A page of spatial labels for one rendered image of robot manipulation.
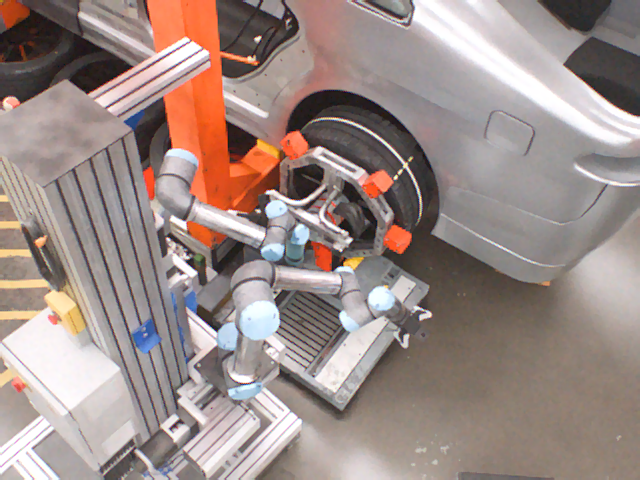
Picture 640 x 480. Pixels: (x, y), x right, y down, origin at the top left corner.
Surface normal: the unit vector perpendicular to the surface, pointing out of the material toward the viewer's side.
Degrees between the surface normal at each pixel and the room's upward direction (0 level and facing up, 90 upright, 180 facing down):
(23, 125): 0
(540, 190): 90
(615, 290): 0
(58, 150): 0
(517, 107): 80
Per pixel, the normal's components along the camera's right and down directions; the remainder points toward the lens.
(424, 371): 0.05, -0.59
